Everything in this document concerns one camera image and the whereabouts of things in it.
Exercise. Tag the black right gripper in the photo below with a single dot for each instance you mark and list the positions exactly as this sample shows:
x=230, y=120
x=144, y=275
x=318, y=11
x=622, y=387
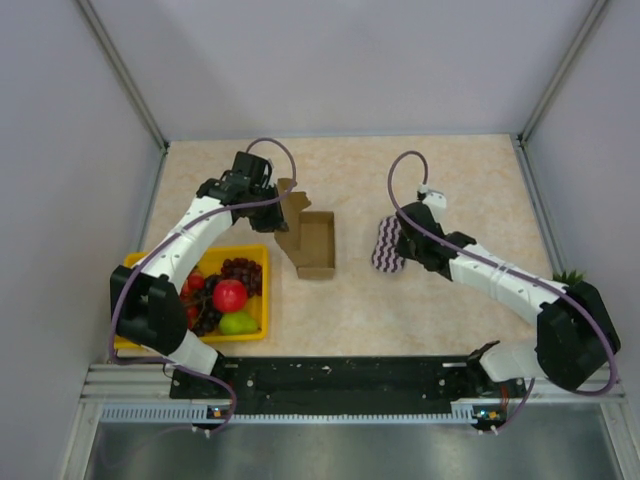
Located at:
x=402, y=249

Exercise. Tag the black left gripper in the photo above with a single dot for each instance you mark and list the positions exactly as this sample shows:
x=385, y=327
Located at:
x=275, y=222

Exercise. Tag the purple white wavy striped item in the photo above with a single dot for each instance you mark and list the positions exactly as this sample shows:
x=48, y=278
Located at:
x=385, y=258

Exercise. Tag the brown cardboard express box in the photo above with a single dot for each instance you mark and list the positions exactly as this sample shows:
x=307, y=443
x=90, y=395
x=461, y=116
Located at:
x=309, y=240

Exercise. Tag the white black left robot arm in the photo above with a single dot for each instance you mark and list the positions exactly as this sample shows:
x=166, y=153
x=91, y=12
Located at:
x=203, y=222

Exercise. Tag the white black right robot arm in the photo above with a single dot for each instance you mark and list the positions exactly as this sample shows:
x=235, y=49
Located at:
x=574, y=333

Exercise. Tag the yellow plastic fruit bin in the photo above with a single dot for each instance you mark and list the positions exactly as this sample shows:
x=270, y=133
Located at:
x=152, y=316

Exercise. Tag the dark purple grape bunch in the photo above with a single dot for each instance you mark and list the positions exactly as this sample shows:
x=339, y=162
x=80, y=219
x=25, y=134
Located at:
x=248, y=272

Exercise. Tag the red strawberry cluster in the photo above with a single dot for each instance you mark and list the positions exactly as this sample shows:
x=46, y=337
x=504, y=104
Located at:
x=193, y=296

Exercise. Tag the red apple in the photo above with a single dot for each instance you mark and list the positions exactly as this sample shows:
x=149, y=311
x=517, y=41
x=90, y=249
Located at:
x=229, y=296

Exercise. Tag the green pear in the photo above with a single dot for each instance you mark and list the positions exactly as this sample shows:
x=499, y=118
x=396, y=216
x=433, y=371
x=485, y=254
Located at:
x=238, y=323

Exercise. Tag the pineapple with green crown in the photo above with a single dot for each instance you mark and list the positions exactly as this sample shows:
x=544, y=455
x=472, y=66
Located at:
x=568, y=277

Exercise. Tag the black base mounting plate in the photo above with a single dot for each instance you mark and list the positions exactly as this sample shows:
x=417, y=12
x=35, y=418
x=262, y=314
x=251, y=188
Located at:
x=358, y=385

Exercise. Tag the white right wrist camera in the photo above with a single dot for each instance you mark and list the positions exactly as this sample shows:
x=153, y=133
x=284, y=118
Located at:
x=434, y=200

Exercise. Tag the grey slotted cable duct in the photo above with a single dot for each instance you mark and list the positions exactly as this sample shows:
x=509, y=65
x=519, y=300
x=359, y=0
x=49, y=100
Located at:
x=162, y=413

